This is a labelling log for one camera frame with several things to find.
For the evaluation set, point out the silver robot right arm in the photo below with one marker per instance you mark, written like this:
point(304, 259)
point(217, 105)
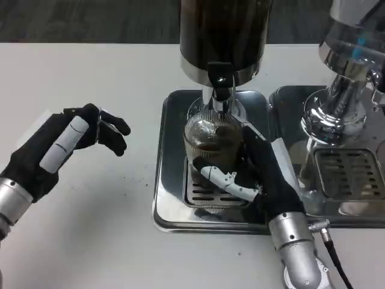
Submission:
point(294, 247)

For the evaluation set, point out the chrome dispenser tap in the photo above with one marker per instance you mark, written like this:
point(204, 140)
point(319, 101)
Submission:
point(378, 87)

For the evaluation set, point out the black dispenser tap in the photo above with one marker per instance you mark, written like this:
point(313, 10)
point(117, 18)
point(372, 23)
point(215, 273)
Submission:
point(221, 76)

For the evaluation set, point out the dark drink dispenser tank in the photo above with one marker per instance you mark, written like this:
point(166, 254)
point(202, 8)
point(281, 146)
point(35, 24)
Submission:
point(222, 33)

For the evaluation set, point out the clear drink dispenser tank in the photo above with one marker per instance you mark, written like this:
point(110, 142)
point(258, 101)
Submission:
point(343, 54)

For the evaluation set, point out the clear ribbed glass cup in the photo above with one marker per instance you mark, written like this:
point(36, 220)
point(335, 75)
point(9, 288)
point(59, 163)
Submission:
point(210, 141)

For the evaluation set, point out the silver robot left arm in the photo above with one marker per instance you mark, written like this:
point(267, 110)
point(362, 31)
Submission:
point(12, 198)

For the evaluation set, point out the steel drip grid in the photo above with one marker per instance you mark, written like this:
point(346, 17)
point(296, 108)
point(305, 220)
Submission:
point(204, 197)
point(349, 171)

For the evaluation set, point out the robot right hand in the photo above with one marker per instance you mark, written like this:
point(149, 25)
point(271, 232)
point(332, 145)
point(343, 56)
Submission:
point(270, 180)

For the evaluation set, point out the steel drip tray base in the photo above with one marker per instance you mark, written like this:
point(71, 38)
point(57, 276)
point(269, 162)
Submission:
point(288, 117)
point(171, 180)

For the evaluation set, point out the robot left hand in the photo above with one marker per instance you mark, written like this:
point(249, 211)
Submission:
point(36, 156)

